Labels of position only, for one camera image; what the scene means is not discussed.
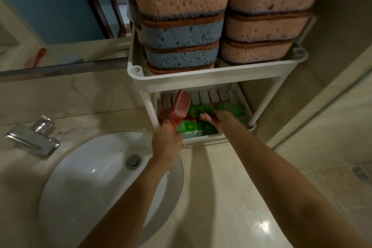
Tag person's left hand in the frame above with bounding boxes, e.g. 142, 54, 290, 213
151, 119, 184, 164

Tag person's right hand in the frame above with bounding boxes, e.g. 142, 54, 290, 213
199, 110, 238, 133

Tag green scrub brush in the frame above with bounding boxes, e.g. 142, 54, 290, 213
177, 120, 219, 140
188, 104, 245, 118

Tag red scrub brush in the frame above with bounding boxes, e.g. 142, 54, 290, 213
169, 90, 192, 133

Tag person's right forearm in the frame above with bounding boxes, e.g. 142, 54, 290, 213
222, 125, 372, 248

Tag person's left forearm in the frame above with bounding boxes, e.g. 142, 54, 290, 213
78, 156, 175, 248

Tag row of bristle brushes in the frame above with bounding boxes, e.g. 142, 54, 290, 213
161, 87, 239, 109

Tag white plastic shelf cart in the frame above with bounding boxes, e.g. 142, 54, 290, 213
127, 0, 318, 150

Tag chrome sink drain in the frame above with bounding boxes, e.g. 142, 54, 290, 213
126, 154, 142, 170

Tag white ceramic sink basin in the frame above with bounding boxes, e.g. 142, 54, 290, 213
38, 131, 185, 248

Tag pile of large cleaning sponges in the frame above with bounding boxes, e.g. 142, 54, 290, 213
116, 0, 326, 76

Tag chrome faucet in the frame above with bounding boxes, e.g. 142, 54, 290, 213
4, 115, 61, 158

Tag wall mirror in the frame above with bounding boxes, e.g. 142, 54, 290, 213
0, 0, 132, 73

